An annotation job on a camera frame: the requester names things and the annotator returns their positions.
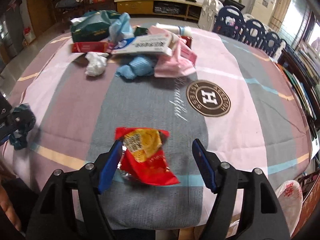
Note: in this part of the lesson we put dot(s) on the dark green packet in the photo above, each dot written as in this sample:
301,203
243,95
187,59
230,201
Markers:
140,31

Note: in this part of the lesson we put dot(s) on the grey refrigerator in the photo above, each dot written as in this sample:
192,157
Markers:
7,37

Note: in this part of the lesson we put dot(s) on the dark green tissue box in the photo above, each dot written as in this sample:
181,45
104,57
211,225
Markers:
87,31

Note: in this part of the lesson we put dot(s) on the row of colourful books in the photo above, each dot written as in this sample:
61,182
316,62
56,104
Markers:
300,90

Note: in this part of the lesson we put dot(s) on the red cigarette box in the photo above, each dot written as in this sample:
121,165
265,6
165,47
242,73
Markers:
87,47

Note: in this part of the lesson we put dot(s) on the bin with white plastic bag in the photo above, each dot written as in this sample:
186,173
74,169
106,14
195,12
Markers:
290,205

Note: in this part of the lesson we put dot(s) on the white blue paper cup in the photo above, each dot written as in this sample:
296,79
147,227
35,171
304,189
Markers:
170,28

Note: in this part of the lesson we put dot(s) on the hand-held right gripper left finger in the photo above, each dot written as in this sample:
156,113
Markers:
110,165

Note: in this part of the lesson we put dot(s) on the red snack wrapper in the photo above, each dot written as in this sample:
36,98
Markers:
150,172

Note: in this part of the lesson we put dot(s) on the person's left hand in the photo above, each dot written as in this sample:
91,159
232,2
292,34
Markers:
8,205

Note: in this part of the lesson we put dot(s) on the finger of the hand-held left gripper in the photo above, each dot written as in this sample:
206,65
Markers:
13,122

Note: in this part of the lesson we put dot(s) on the yellow wooden television cabinet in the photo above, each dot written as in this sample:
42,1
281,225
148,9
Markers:
135,6

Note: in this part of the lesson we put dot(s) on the red packet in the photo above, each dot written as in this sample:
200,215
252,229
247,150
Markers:
186,41

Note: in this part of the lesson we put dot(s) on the pink packet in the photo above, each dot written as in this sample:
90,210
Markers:
172,66

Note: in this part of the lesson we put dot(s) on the white tissue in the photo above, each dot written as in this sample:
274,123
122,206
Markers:
95,65

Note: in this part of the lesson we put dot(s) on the stack of books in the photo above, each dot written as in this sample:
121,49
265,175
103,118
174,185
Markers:
302,57

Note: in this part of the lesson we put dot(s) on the blue plastic bag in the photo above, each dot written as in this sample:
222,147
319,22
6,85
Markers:
122,26

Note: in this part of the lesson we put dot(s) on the white blue medicine box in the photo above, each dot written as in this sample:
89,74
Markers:
145,45

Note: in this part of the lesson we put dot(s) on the beige curtain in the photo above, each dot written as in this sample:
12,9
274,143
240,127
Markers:
282,5

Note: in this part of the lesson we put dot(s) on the dark blue playpen fence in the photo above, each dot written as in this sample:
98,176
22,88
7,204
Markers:
252,33

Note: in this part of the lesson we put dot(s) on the brown wooden door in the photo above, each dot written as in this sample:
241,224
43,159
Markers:
37,2

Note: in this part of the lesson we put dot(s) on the light blue cloth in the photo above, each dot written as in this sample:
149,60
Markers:
136,67

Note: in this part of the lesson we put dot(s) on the black audio amplifier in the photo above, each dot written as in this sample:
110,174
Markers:
166,7

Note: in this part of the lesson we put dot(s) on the dark plastic bag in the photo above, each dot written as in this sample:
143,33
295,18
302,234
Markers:
23,120

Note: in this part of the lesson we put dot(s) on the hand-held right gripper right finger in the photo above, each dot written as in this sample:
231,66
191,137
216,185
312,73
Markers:
203,166

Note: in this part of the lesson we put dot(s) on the red white paper bag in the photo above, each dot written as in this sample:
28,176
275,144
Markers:
29,35

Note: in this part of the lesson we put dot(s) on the white playpen fence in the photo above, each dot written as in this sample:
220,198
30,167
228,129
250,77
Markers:
208,12

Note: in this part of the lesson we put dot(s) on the person's dark clothing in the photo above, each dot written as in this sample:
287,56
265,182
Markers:
27,197

